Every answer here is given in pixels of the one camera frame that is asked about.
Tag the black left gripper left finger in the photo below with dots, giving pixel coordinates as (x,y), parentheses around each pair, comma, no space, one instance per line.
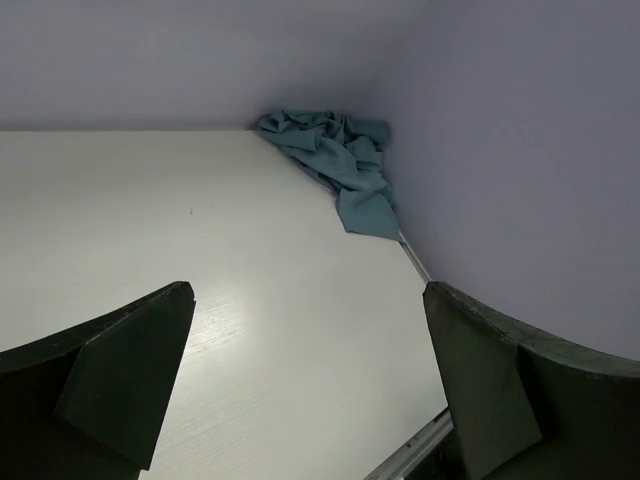
(89,401)

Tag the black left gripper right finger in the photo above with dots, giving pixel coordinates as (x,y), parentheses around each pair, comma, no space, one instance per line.
(527,404)

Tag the teal blue t-shirt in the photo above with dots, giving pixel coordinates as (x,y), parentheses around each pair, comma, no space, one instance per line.
(344,154)

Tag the aluminium table edge rail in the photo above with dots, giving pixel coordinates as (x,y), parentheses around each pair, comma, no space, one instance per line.
(416,405)

